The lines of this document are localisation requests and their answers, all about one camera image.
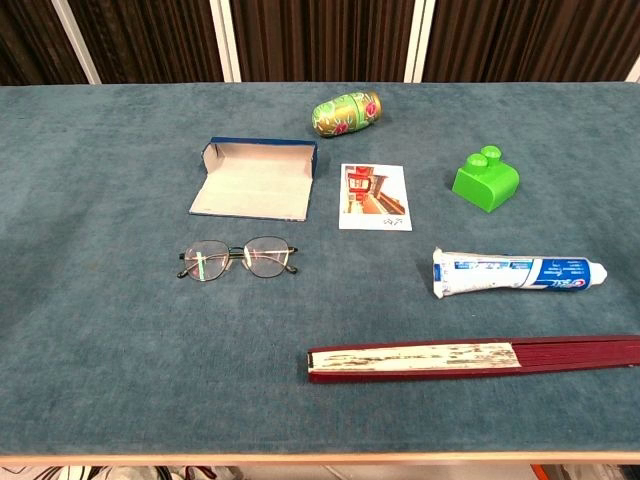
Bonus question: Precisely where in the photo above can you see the thin black metal eyeglasses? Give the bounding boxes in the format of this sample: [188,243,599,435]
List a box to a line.
[175,236,300,284]

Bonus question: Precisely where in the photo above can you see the blue glasses case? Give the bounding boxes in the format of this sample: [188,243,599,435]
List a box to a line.
[188,136,319,223]

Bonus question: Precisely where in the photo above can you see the white bordered photo card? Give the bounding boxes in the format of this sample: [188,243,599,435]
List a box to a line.
[338,163,414,232]

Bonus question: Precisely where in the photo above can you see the green gold floral nesting doll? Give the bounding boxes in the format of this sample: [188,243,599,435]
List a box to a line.
[311,90,383,140]

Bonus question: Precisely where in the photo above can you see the dark red folding fan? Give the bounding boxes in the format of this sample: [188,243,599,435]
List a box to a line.
[306,334,640,385]

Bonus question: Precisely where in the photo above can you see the green toy building block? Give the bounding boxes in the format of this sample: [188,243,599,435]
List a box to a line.
[451,144,521,214]

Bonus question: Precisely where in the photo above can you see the white blue toothpaste tube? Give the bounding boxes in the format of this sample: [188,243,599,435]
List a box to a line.
[431,246,609,300]

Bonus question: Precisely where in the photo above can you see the dark brown pleated curtain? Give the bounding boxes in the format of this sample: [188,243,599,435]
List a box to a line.
[0,0,640,86]

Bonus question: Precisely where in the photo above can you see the teal felt table cloth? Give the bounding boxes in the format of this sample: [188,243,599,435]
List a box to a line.
[0,81,640,457]

